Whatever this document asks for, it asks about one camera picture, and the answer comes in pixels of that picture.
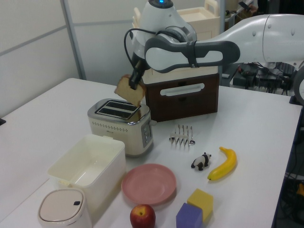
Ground grey partition post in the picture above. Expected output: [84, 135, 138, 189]
[63, 0, 86, 80]

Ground silver wire toast rack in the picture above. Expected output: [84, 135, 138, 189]
[169, 124, 196, 147]

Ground cream two-slot toaster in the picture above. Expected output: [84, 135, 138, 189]
[87, 98, 158, 157]

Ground purple foam cube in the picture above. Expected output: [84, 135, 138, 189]
[175, 202, 203, 228]

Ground yellow banana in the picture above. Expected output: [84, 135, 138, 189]
[207, 146, 238, 183]

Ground cardboard box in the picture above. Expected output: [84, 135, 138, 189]
[234, 9, 260, 26]

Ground black smartphone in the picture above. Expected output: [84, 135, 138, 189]
[238, 1, 252, 11]

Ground white drawer handle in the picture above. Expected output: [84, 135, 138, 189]
[160, 83, 205, 97]

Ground tangled black cables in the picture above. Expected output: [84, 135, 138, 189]
[234, 61, 297, 96]

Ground white plastic storage box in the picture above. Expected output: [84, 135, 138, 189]
[47, 134, 126, 225]

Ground yellow foam cube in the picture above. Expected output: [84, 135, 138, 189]
[187, 189, 214, 223]

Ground pink plate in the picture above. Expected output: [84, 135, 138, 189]
[121, 163, 177, 206]

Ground cream toy kitchen cabinet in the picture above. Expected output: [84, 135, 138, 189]
[132, 0, 224, 85]

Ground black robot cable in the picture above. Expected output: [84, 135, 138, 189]
[124, 28, 158, 72]

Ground toast bread slice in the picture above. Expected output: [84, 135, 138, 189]
[114, 74, 147, 107]

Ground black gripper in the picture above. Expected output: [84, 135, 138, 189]
[129, 52, 146, 91]

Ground small white lidded bin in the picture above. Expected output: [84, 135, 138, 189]
[37, 188, 93, 228]

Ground red apple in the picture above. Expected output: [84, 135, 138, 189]
[129, 204, 157, 228]

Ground panda toy figure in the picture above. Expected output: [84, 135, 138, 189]
[191, 152, 212, 171]

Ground brown wooden drawer box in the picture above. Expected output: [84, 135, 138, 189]
[144, 69, 219, 123]

